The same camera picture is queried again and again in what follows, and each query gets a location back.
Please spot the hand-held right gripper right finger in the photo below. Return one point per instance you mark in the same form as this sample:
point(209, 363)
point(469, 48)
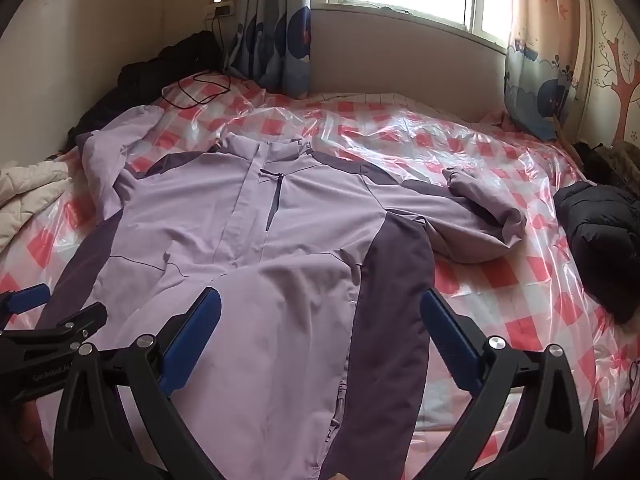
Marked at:
point(450, 340)

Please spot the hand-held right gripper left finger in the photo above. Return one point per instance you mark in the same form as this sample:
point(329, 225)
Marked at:
point(192, 340)

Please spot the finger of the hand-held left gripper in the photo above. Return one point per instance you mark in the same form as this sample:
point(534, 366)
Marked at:
point(27, 299)
point(75, 325)

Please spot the purple jacket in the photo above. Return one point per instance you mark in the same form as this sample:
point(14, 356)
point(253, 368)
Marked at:
point(250, 260)

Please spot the black clothes pile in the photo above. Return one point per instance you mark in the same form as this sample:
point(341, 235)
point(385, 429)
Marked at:
point(145, 80)

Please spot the dark clothes pile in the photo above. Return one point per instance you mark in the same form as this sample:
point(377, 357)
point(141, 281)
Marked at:
point(270, 35)

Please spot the white quilted jacket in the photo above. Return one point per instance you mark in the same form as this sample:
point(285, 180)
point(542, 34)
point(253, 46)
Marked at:
point(25, 185)

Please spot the black down jacket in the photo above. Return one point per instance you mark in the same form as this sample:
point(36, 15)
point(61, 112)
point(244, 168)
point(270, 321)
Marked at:
point(600, 240)

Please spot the pink checkered bed sheet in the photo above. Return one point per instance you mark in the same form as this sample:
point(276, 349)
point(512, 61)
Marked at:
point(500, 160)

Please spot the brown furry garment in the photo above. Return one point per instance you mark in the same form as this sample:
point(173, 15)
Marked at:
point(625, 157)

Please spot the blue patterned curtain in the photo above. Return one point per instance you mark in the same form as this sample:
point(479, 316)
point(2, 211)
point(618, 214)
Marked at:
point(540, 75)

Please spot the wardrobe with tree sticker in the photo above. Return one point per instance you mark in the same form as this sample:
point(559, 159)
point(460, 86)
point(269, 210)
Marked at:
point(620, 60)

